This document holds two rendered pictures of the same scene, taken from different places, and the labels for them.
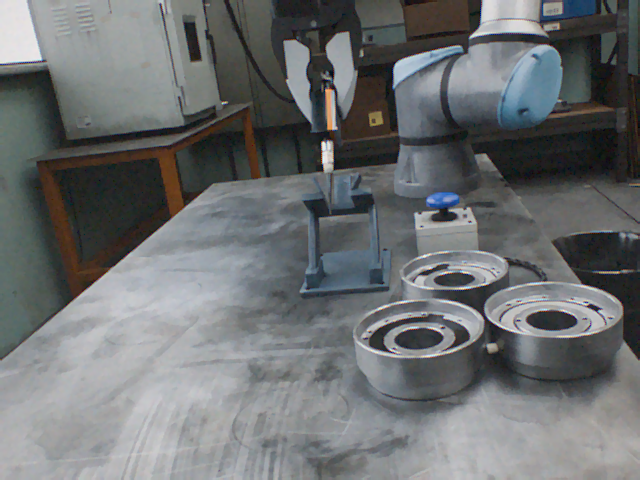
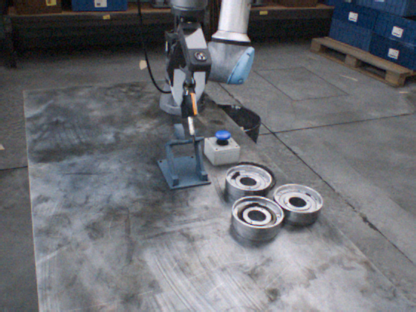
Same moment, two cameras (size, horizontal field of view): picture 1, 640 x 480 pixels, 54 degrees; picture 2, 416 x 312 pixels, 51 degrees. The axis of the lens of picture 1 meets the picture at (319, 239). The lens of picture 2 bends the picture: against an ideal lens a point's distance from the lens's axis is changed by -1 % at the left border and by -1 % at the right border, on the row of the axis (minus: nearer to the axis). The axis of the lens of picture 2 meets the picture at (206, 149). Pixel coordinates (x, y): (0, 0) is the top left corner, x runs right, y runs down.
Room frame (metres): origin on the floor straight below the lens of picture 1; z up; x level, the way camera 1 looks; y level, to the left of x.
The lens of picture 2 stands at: (-0.08, 0.41, 1.38)
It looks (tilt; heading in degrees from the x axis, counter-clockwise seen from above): 29 degrees down; 328
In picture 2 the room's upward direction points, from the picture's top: 4 degrees clockwise
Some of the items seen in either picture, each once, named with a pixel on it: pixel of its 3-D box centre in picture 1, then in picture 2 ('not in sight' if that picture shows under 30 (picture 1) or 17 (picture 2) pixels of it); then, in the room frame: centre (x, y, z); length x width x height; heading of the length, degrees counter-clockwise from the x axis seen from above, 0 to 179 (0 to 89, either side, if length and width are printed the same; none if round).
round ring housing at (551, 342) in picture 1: (551, 329); (296, 205); (0.46, -0.18, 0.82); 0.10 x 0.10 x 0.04
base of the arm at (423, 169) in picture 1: (435, 159); (183, 91); (1.07, -0.22, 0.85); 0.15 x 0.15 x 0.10
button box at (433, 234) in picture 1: (445, 232); (221, 148); (0.73, -0.16, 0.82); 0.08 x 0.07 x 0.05; 171
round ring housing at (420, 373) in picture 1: (419, 347); (256, 218); (0.46, -0.07, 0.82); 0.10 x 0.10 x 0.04
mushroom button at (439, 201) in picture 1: (443, 214); (222, 140); (0.73, -0.15, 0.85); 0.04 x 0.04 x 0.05
